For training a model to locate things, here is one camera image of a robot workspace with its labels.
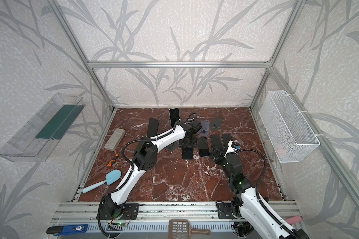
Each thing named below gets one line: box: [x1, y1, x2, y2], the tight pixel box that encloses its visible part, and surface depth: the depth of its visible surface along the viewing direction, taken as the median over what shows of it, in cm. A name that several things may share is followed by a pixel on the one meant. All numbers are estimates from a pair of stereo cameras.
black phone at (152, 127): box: [146, 117, 160, 138], surface depth 97 cm
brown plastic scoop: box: [168, 219, 211, 239], surface depth 70 cm
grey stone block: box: [103, 127, 126, 152], surface depth 100 cm
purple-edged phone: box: [209, 133, 225, 152], surface depth 102 cm
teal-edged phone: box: [197, 137, 210, 157], surface depth 98 cm
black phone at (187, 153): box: [181, 147, 194, 160], surface depth 95 cm
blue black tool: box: [46, 224, 89, 236], surface depth 68 cm
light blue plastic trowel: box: [82, 169, 122, 194], surface depth 86 cm
